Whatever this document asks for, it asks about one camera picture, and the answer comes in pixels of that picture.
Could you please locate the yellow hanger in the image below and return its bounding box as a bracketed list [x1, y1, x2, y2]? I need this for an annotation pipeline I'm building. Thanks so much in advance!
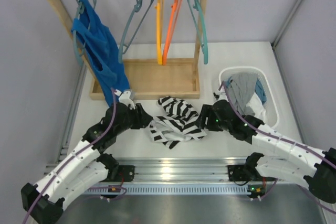
[155, 0, 164, 65]

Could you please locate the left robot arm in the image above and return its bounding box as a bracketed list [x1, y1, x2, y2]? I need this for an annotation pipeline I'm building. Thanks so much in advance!
[21, 102, 153, 223]

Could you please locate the black white striped tank top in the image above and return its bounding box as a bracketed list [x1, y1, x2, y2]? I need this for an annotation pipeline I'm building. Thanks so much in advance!
[149, 96, 207, 150]

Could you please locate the blue garment in basket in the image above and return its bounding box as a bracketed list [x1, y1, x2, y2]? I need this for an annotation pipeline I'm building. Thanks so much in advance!
[255, 79, 267, 104]

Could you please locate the blue tank top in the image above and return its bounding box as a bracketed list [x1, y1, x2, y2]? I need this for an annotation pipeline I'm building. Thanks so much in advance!
[71, 0, 130, 106]

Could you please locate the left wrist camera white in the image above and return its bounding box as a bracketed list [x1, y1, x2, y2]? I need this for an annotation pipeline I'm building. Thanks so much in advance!
[114, 89, 135, 110]

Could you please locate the orange hanger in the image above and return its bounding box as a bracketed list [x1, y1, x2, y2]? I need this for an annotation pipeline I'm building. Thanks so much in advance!
[162, 0, 182, 65]

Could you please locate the teal hanger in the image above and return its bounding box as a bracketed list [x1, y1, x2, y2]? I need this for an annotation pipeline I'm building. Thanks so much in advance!
[186, 0, 209, 65]

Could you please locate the grey garment in basket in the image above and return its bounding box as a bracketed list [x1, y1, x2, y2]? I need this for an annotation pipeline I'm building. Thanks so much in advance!
[225, 72, 258, 115]

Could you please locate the white slotted cable duct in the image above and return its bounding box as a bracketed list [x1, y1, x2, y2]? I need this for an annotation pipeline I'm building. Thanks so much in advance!
[84, 184, 264, 195]

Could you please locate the white garment in basket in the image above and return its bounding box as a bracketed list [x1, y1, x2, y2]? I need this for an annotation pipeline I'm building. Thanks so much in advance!
[246, 93, 267, 123]

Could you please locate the grey-blue hanger under blue top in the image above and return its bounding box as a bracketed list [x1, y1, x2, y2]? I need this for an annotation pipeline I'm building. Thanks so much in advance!
[72, 0, 97, 66]

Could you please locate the wooden clothes rack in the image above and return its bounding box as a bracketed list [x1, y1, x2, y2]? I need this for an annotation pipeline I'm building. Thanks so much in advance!
[48, 0, 203, 100]

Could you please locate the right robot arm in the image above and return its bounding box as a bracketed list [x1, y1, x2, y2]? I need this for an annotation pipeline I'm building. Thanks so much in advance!
[196, 100, 335, 204]

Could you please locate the grey-blue hanger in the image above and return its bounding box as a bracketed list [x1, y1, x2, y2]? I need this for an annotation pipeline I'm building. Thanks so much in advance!
[72, 0, 97, 66]
[118, 0, 156, 63]

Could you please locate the white perforated laundry basket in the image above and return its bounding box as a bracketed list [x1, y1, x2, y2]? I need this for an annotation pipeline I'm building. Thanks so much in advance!
[218, 66, 279, 128]

